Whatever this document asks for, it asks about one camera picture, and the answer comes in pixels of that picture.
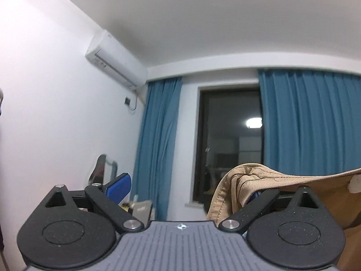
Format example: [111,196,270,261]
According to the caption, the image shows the narrow blue curtain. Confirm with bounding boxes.
[132,77,183,221]

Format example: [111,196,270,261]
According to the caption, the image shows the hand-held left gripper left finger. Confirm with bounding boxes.
[44,173,145,233]

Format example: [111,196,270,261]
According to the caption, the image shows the grey chair with black frame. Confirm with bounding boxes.
[89,154,119,186]

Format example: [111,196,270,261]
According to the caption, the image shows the white window sill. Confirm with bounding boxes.
[185,200,211,208]

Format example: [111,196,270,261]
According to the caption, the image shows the dark window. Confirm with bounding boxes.
[193,86,264,204]

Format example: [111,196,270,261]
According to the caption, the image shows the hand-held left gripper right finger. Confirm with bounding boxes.
[218,186,325,233]

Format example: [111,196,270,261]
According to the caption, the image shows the air conditioner cable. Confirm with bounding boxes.
[128,89,147,112]

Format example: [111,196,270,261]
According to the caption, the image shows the wide blue curtain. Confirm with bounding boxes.
[258,68,361,175]

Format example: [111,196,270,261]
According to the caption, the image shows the tan pants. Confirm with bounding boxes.
[206,163,361,271]

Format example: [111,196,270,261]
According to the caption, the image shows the white air conditioner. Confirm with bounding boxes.
[85,30,148,89]

